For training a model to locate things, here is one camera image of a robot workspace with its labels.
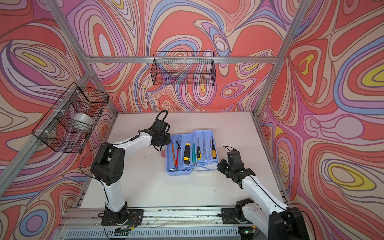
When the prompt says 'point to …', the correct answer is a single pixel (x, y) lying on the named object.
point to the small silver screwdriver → (204, 152)
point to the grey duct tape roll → (83, 117)
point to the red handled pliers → (175, 168)
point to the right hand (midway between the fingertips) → (219, 168)
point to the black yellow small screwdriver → (198, 151)
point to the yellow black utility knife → (187, 153)
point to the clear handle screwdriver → (210, 152)
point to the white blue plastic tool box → (184, 169)
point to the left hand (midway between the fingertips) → (171, 139)
